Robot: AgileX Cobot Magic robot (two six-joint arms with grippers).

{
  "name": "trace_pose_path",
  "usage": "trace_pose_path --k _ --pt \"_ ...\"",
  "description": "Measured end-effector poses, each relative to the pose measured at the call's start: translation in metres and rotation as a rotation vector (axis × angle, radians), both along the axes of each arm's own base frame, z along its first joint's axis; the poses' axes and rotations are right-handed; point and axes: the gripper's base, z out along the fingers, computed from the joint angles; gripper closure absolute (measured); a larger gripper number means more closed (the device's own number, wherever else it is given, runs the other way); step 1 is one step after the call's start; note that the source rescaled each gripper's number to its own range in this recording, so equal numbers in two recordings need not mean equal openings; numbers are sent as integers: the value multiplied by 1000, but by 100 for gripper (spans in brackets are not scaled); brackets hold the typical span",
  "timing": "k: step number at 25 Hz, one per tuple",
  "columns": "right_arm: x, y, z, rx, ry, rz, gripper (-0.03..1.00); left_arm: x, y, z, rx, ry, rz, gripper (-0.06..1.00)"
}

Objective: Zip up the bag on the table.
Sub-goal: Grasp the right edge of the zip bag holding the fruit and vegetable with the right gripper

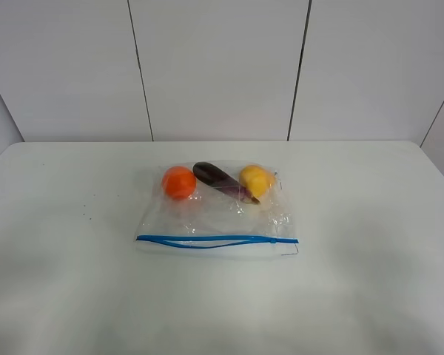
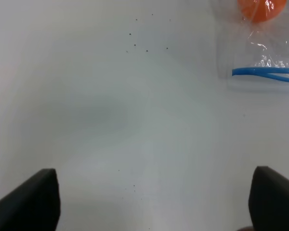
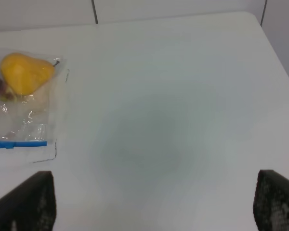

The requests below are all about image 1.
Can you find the orange fruit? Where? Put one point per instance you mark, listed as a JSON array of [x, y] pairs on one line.
[[178, 183]]

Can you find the dark purple eggplant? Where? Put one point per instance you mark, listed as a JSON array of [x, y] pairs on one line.
[[217, 179]]

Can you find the yellow pear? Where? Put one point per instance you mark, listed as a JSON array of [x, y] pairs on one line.
[[257, 180]]

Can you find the clear zip bag blue zipper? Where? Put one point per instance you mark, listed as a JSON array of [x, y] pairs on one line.
[[212, 224]]

